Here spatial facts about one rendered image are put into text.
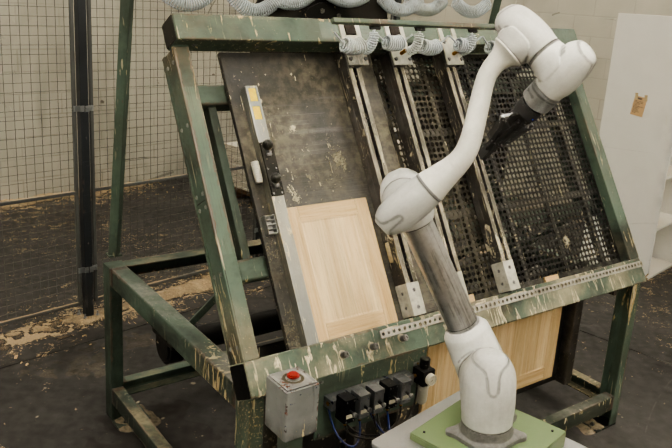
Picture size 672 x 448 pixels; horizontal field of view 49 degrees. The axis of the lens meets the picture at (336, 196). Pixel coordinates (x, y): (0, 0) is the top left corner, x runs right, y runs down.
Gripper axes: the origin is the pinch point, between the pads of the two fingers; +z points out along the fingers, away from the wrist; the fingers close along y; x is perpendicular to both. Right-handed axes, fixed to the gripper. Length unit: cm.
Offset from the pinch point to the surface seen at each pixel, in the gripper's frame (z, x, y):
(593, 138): 47, -81, -147
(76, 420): 244, -17, 55
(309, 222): 73, -21, 17
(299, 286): 79, 2, 23
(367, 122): 54, -60, -7
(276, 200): 69, -26, 32
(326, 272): 79, -5, 10
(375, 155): 58, -47, -10
